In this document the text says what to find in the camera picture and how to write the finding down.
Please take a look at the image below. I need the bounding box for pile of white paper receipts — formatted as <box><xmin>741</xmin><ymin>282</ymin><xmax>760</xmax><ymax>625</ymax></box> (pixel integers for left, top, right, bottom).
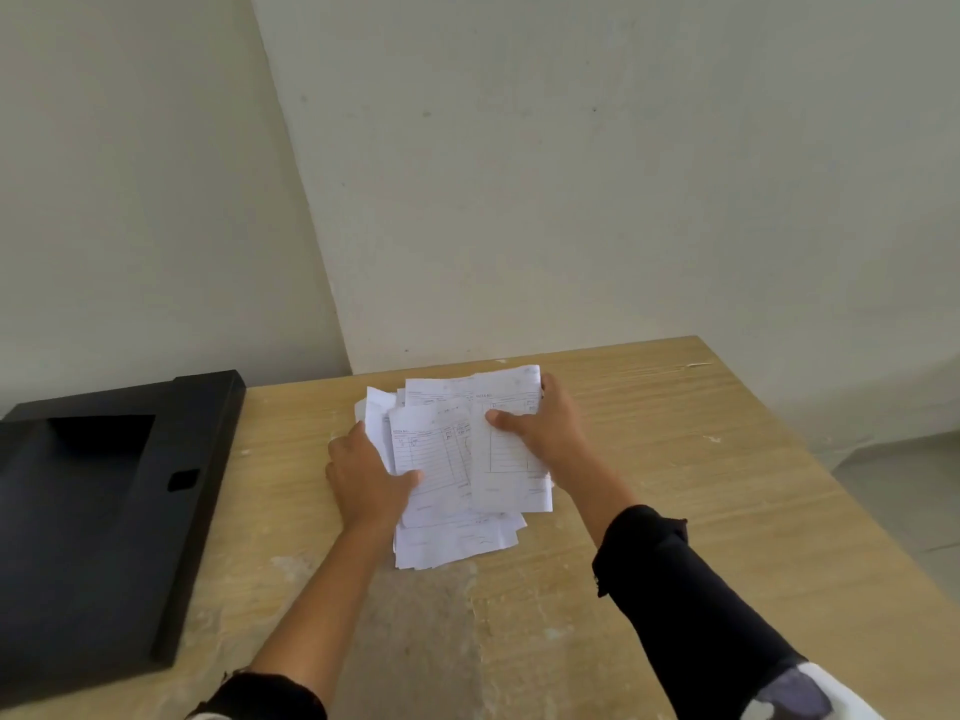
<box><xmin>354</xmin><ymin>364</ymin><xmax>555</xmax><ymax>571</ymax></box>

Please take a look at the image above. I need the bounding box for person's right hand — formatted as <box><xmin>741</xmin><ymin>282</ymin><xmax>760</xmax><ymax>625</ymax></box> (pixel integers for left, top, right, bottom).
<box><xmin>486</xmin><ymin>373</ymin><xmax>594</xmax><ymax>488</ymax></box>

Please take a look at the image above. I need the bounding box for person's left hand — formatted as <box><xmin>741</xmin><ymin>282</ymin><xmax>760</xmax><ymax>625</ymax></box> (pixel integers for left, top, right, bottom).
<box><xmin>325</xmin><ymin>421</ymin><xmax>423</xmax><ymax>533</ymax></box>

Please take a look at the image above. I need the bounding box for person's right forearm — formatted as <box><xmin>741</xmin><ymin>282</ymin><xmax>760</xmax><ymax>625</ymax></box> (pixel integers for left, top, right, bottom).
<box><xmin>555</xmin><ymin>460</ymin><xmax>886</xmax><ymax>720</ymax></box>

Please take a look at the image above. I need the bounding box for black flat box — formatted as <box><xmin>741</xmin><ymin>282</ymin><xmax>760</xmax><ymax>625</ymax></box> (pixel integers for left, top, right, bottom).
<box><xmin>0</xmin><ymin>370</ymin><xmax>247</xmax><ymax>711</ymax></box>

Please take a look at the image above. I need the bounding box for person's left forearm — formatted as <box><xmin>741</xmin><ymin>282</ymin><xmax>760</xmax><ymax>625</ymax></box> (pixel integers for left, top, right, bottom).
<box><xmin>187</xmin><ymin>517</ymin><xmax>399</xmax><ymax>720</ymax></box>

